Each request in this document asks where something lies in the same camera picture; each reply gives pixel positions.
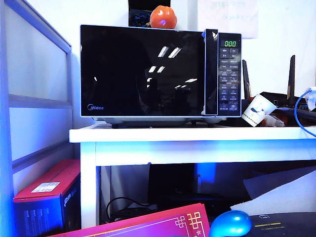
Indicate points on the white tape tag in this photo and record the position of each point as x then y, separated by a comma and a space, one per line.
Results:
311, 100

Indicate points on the white paper cup blue print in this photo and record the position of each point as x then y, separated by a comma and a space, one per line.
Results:
256, 109

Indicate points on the white framed partition panel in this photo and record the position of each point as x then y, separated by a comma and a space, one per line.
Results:
37, 103

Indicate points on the shiny blue oval object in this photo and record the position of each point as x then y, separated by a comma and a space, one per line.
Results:
232, 223

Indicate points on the black Midea microwave oven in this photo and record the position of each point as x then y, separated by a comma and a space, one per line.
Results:
229, 74

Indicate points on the orange fruit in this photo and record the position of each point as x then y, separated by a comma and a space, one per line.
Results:
163, 17

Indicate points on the black box with blue contents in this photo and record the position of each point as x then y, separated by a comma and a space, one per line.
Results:
138, 14

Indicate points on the pink gift box gold pattern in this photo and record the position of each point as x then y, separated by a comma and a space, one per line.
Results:
148, 225

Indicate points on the black router with antennas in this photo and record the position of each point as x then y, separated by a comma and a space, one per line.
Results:
284, 98

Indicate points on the white table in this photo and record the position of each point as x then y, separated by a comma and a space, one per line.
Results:
172, 135

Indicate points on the red black cardboard box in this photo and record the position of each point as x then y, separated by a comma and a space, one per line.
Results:
47, 177

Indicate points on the white foam sheet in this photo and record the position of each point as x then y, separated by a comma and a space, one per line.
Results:
284, 197

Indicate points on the black box with gold print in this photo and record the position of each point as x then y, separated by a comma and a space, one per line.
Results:
284, 225

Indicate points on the red white packet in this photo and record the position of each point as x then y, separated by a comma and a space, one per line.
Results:
274, 121

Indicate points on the white paper sheet on wall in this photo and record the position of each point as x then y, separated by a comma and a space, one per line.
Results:
229, 22

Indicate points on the black glass microwave door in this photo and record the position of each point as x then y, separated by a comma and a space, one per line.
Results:
135, 74

